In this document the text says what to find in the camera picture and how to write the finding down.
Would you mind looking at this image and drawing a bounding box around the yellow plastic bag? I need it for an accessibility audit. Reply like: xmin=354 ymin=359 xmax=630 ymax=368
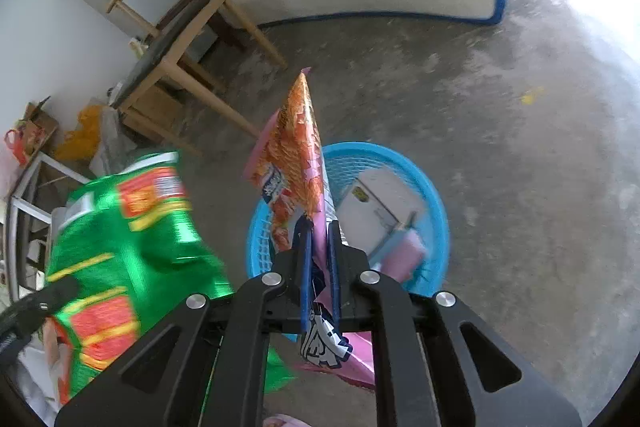
xmin=54 ymin=104 xmax=108 ymax=162

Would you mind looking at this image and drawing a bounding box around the wooden chair with dark seat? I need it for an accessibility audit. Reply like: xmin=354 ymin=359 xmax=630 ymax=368
xmin=107 ymin=0 xmax=288 ymax=158

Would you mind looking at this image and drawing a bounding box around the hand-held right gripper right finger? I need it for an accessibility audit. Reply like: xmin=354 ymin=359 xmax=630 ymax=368
xmin=327 ymin=219 xmax=583 ymax=427

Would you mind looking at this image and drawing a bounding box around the cardboard box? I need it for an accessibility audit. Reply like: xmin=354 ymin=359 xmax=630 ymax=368
xmin=22 ymin=97 xmax=58 ymax=158
xmin=122 ymin=84 xmax=183 ymax=142

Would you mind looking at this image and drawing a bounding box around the blue mesh wastebasket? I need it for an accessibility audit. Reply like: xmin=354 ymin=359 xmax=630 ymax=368
xmin=247 ymin=143 xmax=449 ymax=343

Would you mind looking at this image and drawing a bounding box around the grey plastic sheet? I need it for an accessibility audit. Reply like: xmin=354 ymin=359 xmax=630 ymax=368
xmin=90 ymin=107 xmax=131 ymax=178

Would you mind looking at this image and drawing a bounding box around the dark wooden stool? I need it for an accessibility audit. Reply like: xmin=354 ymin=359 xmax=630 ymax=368
xmin=155 ymin=0 xmax=251 ymax=55

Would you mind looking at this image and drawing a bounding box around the pink snack bag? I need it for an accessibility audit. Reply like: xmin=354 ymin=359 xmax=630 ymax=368
xmin=242 ymin=67 xmax=376 ymax=390

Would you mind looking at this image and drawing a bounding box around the green snack bag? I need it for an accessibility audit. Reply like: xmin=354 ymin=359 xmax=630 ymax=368
xmin=42 ymin=151 xmax=296 ymax=408

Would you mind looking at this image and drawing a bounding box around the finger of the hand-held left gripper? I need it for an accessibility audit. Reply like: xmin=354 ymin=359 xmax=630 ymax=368
xmin=15 ymin=279 xmax=81 ymax=333

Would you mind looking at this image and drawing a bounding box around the blue white medicine box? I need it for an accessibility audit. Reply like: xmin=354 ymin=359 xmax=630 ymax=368
xmin=335 ymin=167 xmax=420 ymax=258

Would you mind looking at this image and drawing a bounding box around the white side table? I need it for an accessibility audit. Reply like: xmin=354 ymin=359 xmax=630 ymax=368
xmin=5 ymin=154 xmax=93 ymax=303

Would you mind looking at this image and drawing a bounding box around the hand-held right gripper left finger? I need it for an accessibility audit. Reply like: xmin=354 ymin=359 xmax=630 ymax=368
xmin=54 ymin=217 xmax=315 ymax=427

